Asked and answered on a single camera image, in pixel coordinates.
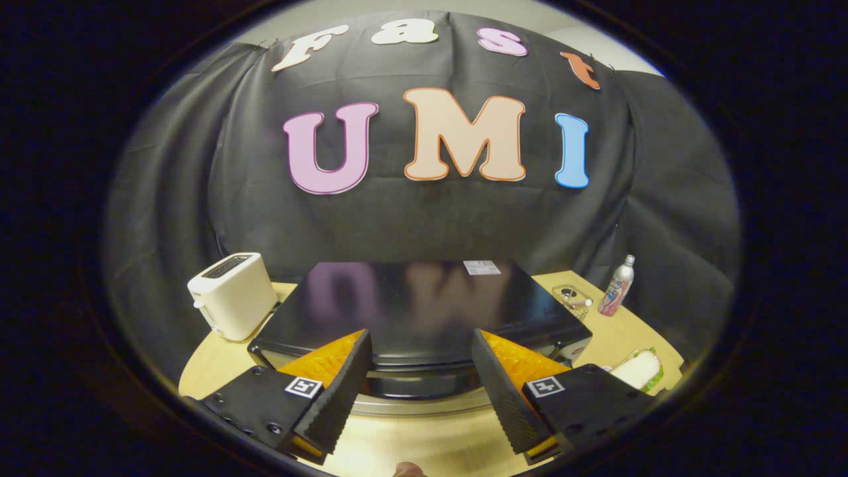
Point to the clear glass jar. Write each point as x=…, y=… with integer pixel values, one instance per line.
x=571, y=299

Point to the black toaster oven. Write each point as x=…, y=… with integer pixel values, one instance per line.
x=424, y=311

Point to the pink label spray bottle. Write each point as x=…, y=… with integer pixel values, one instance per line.
x=616, y=288

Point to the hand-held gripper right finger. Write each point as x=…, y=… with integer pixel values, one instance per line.
x=507, y=397

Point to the white bread toaster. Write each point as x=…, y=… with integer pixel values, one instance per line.
x=232, y=298

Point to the white plastic tray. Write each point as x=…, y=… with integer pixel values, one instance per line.
x=605, y=368

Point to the lettuce sandwich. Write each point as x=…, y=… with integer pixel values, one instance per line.
x=637, y=368

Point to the black backdrop cloth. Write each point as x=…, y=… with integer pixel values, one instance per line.
x=430, y=218

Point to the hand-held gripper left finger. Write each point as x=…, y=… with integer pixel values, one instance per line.
x=341, y=397

